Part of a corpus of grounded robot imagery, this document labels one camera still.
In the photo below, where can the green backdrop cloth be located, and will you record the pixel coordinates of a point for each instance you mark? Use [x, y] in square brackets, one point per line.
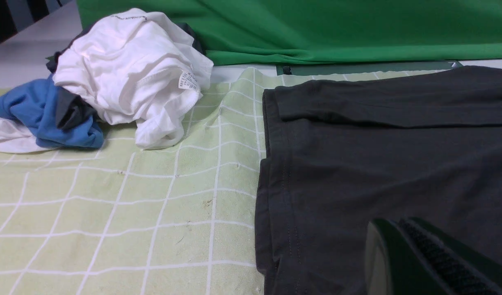
[311, 32]

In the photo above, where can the crumpled white shirt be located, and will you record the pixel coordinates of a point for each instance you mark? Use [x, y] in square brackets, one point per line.
[138, 67]

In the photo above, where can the dark gray long-sleeve shirt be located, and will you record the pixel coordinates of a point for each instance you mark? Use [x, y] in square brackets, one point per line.
[340, 154]

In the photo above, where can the crumpled blue shirt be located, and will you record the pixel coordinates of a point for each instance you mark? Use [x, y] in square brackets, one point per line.
[27, 121]

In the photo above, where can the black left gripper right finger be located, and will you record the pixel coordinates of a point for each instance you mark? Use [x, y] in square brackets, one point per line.
[461, 270]

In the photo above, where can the light green checkered tablecloth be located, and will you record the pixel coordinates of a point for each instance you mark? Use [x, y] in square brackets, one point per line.
[126, 221]

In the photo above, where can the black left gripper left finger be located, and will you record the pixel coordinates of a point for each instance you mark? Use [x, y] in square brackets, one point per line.
[393, 265]

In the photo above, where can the dark gray crumpled garment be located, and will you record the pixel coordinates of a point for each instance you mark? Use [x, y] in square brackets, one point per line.
[71, 109]

